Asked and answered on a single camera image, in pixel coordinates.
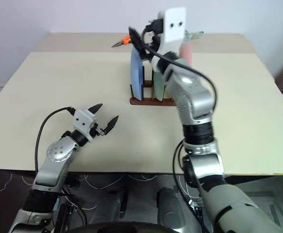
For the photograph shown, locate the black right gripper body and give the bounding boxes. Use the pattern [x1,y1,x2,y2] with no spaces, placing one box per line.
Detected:
[145,17,166,53]

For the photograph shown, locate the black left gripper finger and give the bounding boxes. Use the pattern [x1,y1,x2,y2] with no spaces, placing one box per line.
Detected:
[87,103,104,115]
[104,115,120,134]

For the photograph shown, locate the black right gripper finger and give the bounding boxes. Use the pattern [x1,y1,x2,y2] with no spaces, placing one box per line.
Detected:
[127,26,150,60]

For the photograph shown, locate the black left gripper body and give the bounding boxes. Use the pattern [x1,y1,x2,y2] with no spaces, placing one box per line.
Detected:
[89,122,109,139]

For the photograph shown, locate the dark wooden dish rack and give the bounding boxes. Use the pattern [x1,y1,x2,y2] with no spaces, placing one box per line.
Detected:
[129,65,177,106]

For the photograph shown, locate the blue plate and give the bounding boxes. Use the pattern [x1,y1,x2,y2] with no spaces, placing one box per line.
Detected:
[130,45,145,101]

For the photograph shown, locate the clear greenish plastic packet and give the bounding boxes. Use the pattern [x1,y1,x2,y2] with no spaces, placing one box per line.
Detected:
[183,30,204,42]

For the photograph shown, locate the pink plate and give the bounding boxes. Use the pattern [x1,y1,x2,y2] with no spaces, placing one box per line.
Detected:
[178,43,194,67]

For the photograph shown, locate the green plate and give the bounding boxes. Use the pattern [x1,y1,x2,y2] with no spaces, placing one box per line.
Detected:
[153,69,167,102]

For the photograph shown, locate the dark rounded robot leg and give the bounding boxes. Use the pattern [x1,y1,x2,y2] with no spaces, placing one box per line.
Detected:
[90,187,129,226]
[157,187,189,226]

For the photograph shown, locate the dark rounded robot torso rim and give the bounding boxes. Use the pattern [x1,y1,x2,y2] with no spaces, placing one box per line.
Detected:
[66,219,181,233]

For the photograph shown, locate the orange handled pliers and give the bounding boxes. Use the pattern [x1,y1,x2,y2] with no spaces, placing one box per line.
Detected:
[111,35,133,48]

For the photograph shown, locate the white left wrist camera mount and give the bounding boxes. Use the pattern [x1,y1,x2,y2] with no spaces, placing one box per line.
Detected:
[73,109,98,142]

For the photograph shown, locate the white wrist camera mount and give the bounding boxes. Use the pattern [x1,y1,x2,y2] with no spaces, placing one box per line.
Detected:
[157,7,187,58]
[73,109,98,142]

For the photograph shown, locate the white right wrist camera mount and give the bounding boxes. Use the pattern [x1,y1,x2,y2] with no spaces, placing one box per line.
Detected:
[157,7,187,58]

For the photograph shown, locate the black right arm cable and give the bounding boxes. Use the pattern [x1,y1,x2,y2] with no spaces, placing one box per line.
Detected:
[141,26,217,115]

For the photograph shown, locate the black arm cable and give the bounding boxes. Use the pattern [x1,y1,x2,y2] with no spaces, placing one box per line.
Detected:
[141,26,217,115]
[34,106,75,174]

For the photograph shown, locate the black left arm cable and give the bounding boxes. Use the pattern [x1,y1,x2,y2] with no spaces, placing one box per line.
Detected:
[34,106,75,174]

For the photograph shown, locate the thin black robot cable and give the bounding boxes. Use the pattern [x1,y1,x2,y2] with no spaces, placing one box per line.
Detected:
[172,140,207,233]

